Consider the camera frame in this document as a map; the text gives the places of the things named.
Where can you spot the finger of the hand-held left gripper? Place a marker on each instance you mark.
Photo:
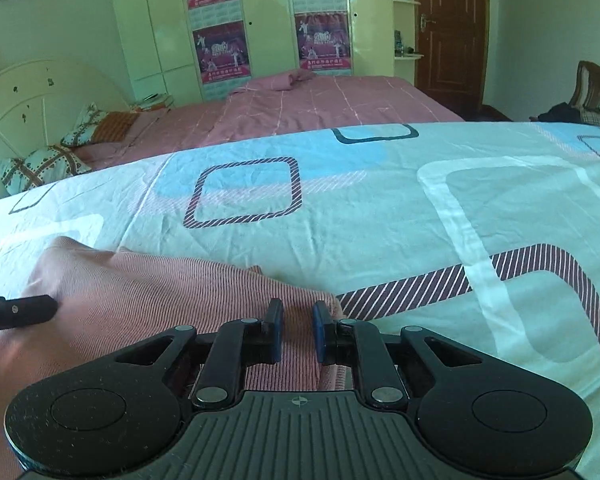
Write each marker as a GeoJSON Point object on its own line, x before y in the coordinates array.
{"type": "Point", "coordinates": [30, 310]}

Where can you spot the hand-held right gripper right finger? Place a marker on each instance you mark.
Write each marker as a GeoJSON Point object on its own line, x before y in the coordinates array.
{"type": "Point", "coordinates": [320, 334]}

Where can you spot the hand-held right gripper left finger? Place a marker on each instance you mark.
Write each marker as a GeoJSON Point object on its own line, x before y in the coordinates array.
{"type": "Point", "coordinates": [276, 332]}

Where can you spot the pink shirt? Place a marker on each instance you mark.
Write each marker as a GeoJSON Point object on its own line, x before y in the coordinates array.
{"type": "Point", "coordinates": [130, 285]}

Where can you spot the dark clothes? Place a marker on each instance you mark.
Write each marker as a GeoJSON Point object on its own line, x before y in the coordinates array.
{"type": "Point", "coordinates": [562, 112]}

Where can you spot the patterned light bed sheet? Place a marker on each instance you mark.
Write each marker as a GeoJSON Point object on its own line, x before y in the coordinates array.
{"type": "Point", "coordinates": [380, 210]}

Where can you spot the large patterned pillow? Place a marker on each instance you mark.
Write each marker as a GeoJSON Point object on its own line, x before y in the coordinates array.
{"type": "Point", "coordinates": [40, 167]}

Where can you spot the small patterned pillow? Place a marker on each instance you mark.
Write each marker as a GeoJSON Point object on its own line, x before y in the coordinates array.
{"type": "Point", "coordinates": [85, 125]}

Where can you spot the orange pillow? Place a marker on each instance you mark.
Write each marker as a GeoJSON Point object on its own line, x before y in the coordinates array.
{"type": "Point", "coordinates": [117, 127]}

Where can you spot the cream headboard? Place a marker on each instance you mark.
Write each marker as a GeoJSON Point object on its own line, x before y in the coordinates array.
{"type": "Point", "coordinates": [25, 105]}

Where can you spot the pink bed sheet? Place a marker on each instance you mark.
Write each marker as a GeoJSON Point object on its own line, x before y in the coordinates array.
{"type": "Point", "coordinates": [305, 105]}

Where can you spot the folded pink cloth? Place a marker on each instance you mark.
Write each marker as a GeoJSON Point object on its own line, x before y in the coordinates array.
{"type": "Point", "coordinates": [290, 80]}

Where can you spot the cream wardrobe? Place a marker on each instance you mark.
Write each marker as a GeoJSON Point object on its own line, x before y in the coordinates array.
{"type": "Point", "coordinates": [270, 20]}

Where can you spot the cream corner shelf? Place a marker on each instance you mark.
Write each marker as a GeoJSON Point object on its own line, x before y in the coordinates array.
{"type": "Point", "coordinates": [405, 30]}

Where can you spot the brown wooden door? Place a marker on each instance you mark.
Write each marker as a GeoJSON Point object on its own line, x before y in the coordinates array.
{"type": "Point", "coordinates": [450, 35]}

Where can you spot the wooden chair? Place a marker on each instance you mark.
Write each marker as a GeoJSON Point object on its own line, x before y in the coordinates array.
{"type": "Point", "coordinates": [595, 90]}

